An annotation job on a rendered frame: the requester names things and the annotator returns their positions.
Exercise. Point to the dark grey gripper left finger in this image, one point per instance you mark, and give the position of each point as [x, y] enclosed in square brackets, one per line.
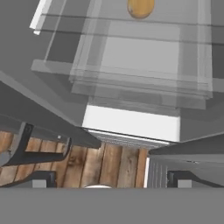
[43, 177]

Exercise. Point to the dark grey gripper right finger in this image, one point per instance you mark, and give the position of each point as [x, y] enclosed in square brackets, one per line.
[175, 176]

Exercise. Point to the white round object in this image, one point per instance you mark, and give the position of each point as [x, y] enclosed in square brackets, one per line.
[97, 186]

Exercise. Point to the grey fridge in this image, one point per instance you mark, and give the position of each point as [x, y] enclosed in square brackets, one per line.
[131, 122]

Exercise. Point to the yellow-brown round food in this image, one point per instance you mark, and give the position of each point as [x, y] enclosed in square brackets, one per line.
[140, 7]

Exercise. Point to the clear glass fridge shelf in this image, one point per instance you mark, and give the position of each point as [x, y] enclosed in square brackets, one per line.
[61, 38]

